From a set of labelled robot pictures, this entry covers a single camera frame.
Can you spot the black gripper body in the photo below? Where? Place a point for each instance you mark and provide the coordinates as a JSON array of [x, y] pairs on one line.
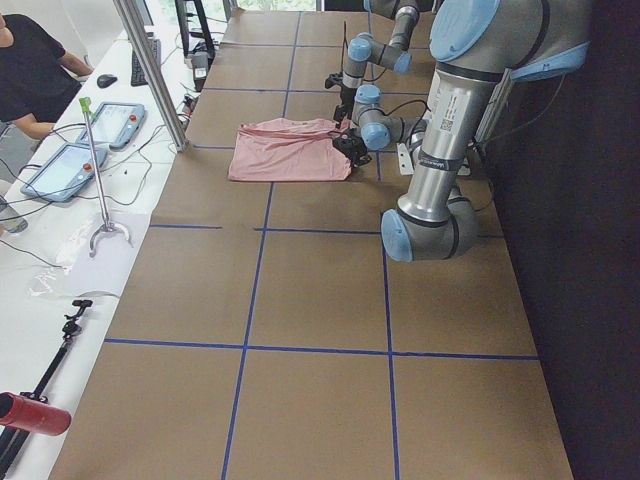
[[344, 96], [350, 143]]

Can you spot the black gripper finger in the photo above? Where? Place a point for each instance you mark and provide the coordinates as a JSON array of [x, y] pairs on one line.
[[341, 113], [357, 160]]

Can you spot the pink snoopy t-shirt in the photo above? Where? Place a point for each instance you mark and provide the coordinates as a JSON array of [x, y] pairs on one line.
[[283, 150]]

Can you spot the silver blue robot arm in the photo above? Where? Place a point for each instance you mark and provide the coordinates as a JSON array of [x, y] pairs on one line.
[[364, 50], [474, 44]]

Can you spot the black box with white label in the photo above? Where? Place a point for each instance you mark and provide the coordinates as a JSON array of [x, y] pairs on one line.
[[200, 65]]

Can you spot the upper blue teach pendant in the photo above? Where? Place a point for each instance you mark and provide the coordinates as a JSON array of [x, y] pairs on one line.
[[114, 124]]

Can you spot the blue teach pendant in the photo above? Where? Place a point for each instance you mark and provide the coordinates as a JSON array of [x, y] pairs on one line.
[[114, 124], [63, 175]]

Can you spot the black computer mouse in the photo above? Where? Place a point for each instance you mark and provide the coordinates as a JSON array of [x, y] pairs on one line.
[[106, 80]]

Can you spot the lower blue teach pendant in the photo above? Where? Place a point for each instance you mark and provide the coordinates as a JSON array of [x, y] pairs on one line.
[[63, 175]]

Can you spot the clear plastic bag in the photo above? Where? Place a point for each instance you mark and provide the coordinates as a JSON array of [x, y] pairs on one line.
[[74, 272]]

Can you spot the person in black shirt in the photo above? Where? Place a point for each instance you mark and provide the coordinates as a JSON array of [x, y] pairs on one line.
[[39, 77]]

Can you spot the clear water bottle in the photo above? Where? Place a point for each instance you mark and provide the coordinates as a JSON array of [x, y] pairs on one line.
[[11, 220]]

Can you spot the red cylinder bottle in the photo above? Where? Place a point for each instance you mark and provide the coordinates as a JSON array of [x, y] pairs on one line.
[[22, 413]]

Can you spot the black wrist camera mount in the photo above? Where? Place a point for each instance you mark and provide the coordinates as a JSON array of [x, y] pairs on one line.
[[334, 80]]

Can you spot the aluminium frame post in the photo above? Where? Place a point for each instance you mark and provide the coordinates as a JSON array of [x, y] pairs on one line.
[[134, 27]]

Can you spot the metal grabber stick green handle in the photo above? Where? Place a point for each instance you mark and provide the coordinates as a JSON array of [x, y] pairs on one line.
[[108, 226]]

